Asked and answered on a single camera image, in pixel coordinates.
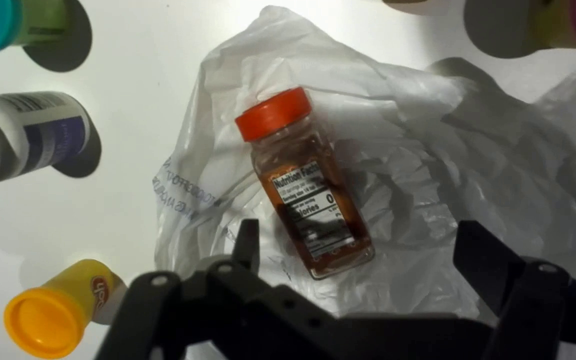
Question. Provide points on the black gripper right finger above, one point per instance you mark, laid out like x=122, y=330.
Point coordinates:
x=484, y=266

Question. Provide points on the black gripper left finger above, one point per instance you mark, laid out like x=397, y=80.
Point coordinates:
x=246, y=242

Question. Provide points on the spice jar red lid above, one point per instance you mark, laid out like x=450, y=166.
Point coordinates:
x=308, y=192

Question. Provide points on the white plastic bottle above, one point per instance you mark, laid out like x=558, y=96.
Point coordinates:
x=21, y=136

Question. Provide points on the yellow tub teal lid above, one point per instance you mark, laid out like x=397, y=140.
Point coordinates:
x=0, y=22

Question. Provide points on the clear plastic bag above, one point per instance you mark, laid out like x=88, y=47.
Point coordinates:
x=435, y=146

